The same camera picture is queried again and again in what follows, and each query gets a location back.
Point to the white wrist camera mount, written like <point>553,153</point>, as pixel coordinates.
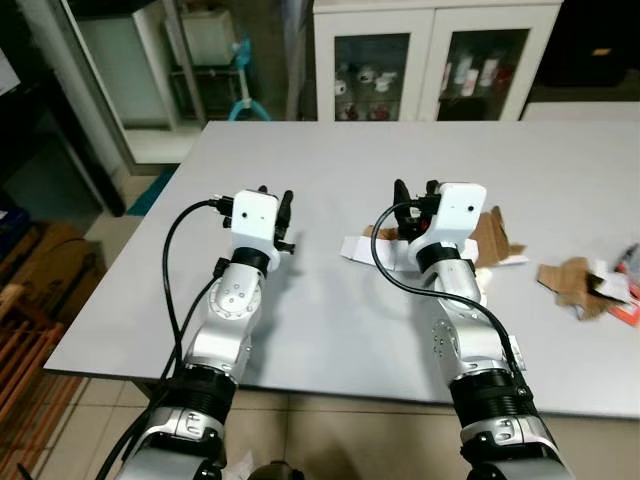
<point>462,210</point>
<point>252,215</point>

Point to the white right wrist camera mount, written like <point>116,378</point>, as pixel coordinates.
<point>462,210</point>

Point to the clear plastic bottle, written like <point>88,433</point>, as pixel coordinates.
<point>632,258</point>

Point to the white storage box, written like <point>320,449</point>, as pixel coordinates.
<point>210,38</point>

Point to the red wrapper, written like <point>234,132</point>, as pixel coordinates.
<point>628,312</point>

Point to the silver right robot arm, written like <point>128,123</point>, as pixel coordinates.
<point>460,330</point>

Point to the torn brown cardboard piece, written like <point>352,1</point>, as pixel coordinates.
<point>492,235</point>

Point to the white folded paper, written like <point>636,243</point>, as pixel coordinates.
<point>365,250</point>

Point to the light blue mop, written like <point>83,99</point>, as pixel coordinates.
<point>245,103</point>

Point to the robot left leg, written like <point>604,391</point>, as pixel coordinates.
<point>275,472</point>

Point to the aluminium glass sliding door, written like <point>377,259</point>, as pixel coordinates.
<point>130,80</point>

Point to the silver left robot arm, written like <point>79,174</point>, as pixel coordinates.
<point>225,320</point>

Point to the crumpled brown cardboard scrap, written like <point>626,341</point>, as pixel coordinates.
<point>565,278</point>

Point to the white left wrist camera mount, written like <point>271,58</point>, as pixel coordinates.
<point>252,215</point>

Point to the small white card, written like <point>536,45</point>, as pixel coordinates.
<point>612,285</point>

